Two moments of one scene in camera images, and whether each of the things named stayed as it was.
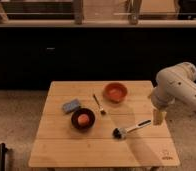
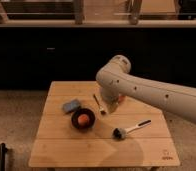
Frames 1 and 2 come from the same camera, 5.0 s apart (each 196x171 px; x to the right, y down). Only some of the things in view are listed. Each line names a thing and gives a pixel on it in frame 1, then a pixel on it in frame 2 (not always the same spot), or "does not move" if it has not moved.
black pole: x=2 y=156 does not move
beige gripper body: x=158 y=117 -> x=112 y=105
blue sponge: x=71 y=106 does not move
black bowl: x=83 y=111 does not move
